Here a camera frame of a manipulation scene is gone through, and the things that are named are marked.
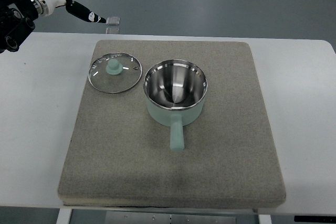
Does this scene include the metal table frame bar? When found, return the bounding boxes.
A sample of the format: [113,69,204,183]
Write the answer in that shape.
[105,211,237,224]

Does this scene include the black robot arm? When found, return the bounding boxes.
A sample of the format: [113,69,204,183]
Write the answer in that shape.
[1,0,48,53]

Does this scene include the glass lid green knob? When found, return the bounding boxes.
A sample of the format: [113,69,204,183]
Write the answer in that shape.
[88,52,142,94]

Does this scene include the mint green saucepan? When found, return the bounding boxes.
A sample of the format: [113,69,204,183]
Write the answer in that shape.
[143,59,208,153]

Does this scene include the black control panel strip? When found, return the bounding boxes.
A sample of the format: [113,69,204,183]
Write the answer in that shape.
[294,216,335,223]

